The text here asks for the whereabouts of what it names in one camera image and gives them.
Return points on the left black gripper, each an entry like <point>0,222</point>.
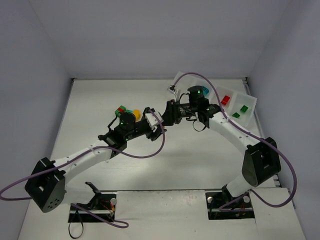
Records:
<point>149,125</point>

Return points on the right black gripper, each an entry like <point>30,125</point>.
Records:
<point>171,113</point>

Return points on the yellow rounded lego brick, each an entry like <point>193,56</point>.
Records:
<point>137,114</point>

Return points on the red rounded lego brick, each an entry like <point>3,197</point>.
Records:
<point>225,100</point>

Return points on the small green lego brick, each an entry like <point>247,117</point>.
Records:
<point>236,115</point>

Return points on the green red lego brick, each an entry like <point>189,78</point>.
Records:
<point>244,109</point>

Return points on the teal green printed lego brick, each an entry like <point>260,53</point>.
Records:
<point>205,91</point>

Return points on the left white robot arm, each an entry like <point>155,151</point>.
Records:
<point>48,183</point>

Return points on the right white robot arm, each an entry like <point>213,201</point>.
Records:
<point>260,160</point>

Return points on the clear four-compartment tray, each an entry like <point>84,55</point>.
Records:
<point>234,88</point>

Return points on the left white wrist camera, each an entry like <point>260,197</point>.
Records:
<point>153,119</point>

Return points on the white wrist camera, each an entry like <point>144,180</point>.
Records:
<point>173,92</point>
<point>153,119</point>

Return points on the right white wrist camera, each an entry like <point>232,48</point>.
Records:
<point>173,92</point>

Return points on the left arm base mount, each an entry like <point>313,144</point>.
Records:
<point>103,204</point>

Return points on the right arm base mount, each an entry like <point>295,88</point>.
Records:
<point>238,210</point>

